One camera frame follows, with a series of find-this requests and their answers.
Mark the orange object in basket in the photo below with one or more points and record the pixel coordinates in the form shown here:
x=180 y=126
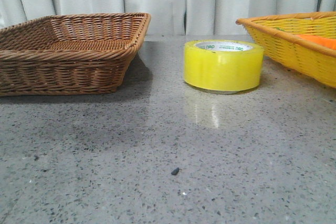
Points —
x=326 y=42

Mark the brown wicker basket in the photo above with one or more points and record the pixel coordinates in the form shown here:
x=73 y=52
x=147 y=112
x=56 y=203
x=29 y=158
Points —
x=70 y=54

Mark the yellow packing tape roll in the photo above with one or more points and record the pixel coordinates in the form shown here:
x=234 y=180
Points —
x=222 y=65

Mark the yellow wicker basket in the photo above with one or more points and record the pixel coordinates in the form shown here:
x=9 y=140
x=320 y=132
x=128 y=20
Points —
x=286 y=48

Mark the small black debris chip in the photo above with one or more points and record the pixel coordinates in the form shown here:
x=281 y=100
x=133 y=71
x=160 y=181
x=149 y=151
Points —
x=175 y=171

